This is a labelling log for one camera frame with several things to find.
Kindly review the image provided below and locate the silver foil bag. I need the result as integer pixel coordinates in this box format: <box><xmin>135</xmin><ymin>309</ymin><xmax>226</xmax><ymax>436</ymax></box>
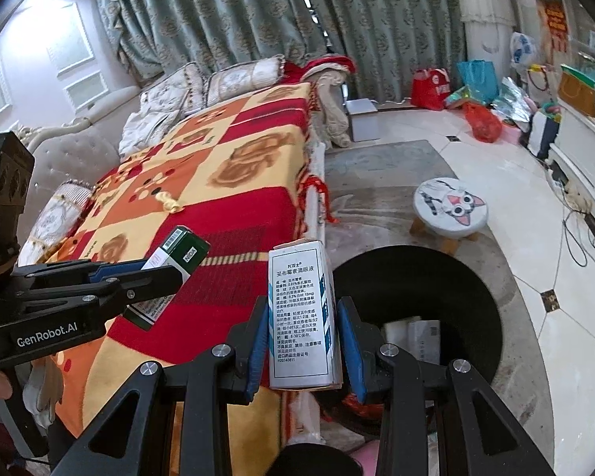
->
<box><xmin>493</xmin><ymin>77</ymin><xmax>532</xmax><ymax>125</ymax></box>

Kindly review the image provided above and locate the red gift bag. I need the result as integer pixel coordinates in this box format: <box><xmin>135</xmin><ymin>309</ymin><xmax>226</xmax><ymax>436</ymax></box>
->
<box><xmin>410</xmin><ymin>67</ymin><xmax>452</xmax><ymax>112</ymax></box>

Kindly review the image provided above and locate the white tote bag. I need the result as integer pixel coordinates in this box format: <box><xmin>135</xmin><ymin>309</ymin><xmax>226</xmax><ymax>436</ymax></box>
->
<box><xmin>525</xmin><ymin>64</ymin><xmax>561</xmax><ymax>105</ymax></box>

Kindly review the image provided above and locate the striped round-pattern cushion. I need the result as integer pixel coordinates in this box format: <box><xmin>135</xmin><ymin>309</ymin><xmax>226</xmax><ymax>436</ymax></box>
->
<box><xmin>17</xmin><ymin>178</ymin><xmax>98</xmax><ymax>267</ymax></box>

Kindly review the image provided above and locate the white lace curtain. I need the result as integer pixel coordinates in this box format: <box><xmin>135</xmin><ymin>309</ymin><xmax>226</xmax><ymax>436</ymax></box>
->
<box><xmin>450</xmin><ymin>0</ymin><xmax>520</xmax><ymax>71</ymax></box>

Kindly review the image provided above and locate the black cable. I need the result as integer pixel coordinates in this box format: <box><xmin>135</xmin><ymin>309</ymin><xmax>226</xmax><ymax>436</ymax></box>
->
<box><xmin>562</xmin><ymin>207</ymin><xmax>592</xmax><ymax>269</ymax></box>

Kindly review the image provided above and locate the red plastic bag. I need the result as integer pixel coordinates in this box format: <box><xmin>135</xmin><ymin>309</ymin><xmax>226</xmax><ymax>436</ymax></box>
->
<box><xmin>461</xmin><ymin>101</ymin><xmax>505</xmax><ymax>145</ymax></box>

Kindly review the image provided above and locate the red wall decoration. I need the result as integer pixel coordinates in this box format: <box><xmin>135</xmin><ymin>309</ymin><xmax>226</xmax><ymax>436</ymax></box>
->
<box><xmin>537</xmin><ymin>0</ymin><xmax>569</xmax><ymax>53</ymax></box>

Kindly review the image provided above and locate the beige draped cloth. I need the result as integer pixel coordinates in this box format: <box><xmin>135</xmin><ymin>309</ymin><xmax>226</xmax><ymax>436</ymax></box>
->
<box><xmin>302</xmin><ymin>67</ymin><xmax>354</xmax><ymax>148</ymax></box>

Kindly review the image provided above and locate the white television cabinet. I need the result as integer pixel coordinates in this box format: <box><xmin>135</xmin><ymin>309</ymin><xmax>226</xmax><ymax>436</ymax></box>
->
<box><xmin>547</xmin><ymin>104</ymin><xmax>595</xmax><ymax>240</ymax></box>

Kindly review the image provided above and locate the red fringed cloth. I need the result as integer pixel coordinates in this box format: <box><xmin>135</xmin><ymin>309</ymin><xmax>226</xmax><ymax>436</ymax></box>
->
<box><xmin>282</xmin><ymin>54</ymin><xmax>358</xmax><ymax>83</ymax></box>

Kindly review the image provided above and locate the grey cardboard box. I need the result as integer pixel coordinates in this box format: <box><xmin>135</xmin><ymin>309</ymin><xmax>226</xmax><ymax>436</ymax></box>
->
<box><xmin>344</xmin><ymin>98</ymin><xmax>381</xmax><ymax>142</ymax></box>

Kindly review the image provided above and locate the grey floor rug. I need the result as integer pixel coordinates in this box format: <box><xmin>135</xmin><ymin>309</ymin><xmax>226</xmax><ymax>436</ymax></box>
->
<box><xmin>321</xmin><ymin>139</ymin><xmax>562</xmax><ymax>476</ymax></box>

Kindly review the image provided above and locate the black round bin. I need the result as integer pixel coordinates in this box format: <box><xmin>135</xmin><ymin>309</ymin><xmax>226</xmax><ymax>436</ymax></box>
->
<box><xmin>322</xmin><ymin>245</ymin><xmax>505</xmax><ymax>438</ymax></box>

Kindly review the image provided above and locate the red tassel cord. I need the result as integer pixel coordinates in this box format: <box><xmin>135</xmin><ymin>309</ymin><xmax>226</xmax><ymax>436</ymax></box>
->
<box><xmin>299</xmin><ymin>177</ymin><xmax>339</xmax><ymax>225</ymax></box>

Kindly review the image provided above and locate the red plastic wrapper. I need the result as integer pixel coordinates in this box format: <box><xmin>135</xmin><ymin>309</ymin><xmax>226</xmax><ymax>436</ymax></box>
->
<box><xmin>348</xmin><ymin>395</ymin><xmax>384</xmax><ymax>419</ymax></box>

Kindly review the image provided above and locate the white plastic bag blue print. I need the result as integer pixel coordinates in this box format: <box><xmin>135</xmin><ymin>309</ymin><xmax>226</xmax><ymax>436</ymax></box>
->
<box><xmin>509</xmin><ymin>32</ymin><xmax>539</xmax><ymax>68</ymax></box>

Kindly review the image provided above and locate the colourful gift bag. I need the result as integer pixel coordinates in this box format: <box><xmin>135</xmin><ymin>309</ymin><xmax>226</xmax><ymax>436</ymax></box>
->
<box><xmin>445</xmin><ymin>84</ymin><xmax>475</xmax><ymax>110</ymax></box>

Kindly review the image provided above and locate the green and white carton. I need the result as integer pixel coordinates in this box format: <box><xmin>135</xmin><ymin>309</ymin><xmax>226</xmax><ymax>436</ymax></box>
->
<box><xmin>123</xmin><ymin>225</ymin><xmax>212</xmax><ymax>331</ymax></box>

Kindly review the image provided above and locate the red orange printed blanket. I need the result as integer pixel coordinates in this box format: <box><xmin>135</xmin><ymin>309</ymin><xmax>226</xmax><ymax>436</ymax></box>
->
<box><xmin>44</xmin><ymin>82</ymin><xmax>329</xmax><ymax>458</ymax></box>

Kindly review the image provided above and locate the cat print wooden stool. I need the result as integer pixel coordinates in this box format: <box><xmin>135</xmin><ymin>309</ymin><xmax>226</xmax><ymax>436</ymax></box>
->
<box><xmin>409</xmin><ymin>177</ymin><xmax>489</xmax><ymax>254</ymax></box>

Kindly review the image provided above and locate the white tufted sofa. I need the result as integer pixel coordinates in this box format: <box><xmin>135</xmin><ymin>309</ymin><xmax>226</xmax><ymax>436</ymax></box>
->
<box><xmin>0</xmin><ymin>54</ymin><xmax>354</xmax><ymax>458</ymax></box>

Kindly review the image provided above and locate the white medicine box blue stripe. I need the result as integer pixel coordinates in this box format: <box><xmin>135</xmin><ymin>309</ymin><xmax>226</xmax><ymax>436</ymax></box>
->
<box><xmin>268</xmin><ymin>239</ymin><xmax>345</xmax><ymax>392</ymax></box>

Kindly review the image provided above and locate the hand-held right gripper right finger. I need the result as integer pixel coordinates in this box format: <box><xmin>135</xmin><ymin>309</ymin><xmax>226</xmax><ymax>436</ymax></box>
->
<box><xmin>338</xmin><ymin>296</ymin><xmax>561</xmax><ymax>476</ymax></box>

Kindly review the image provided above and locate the blue shopping bag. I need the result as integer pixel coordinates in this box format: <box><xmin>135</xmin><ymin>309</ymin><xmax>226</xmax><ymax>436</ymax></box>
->
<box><xmin>455</xmin><ymin>59</ymin><xmax>499</xmax><ymax>103</ymax></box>

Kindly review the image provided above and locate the brown paper bag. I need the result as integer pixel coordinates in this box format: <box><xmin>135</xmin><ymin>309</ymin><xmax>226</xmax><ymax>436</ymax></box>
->
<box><xmin>557</xmin><ymin>66</ymin><xmax>595</xmax><ymax>118</ymax></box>

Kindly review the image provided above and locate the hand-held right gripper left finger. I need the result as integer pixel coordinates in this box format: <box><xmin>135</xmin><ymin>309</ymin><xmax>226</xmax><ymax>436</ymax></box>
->
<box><xmin>50</xmin><ymin>296</ymin><xmax>271</xmax><ymax>476</ymax></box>

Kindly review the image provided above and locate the dark blue white bag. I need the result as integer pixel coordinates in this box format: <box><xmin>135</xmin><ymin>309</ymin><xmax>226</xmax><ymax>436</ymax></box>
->
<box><xmin>528</xmin><ymin>109</ymin><xmax>561</xmax><ymax>160</ymax></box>

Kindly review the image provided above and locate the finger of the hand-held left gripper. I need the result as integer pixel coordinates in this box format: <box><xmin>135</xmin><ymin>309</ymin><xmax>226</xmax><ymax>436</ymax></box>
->
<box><xmin>19</xmin><ymin>265</ymin><xmax>188</xmax><ymax>329</ymax></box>
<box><xmin>10</xmin><ymin>259</ymin><xmax>148</xmax><ymax>291</ymax></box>

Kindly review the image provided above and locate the grey green patterned curtain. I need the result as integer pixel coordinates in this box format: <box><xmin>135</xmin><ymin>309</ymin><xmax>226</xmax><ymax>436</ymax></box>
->
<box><xmin>93</xmin><ymin>0</ymin><xmax>339</xmax><ymax>86</ymax></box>
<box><xmin>306</xmin><ymin>0</ymin><xmax>470</xmax><ymax>106</ymax></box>

